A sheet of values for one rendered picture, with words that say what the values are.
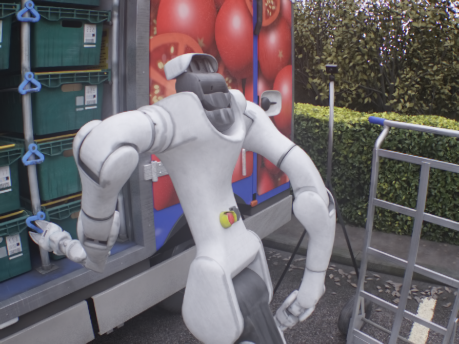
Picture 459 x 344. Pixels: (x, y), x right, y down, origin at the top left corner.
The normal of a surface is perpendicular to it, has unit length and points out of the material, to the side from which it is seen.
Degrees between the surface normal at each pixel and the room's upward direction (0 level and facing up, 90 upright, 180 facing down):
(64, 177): 96
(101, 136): 64
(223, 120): 69
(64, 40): 91
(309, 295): 81
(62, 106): 91
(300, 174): 88
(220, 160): 107
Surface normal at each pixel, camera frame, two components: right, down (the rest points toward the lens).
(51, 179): 0.81, 0.26
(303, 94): -0.47, -0.29
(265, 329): 0.79, -0.30
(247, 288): 0.57, -0.66
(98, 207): 0.16, 0.67
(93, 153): -0.36, -0.02
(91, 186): -0.46, 0.56
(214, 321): -0.41, 0.21
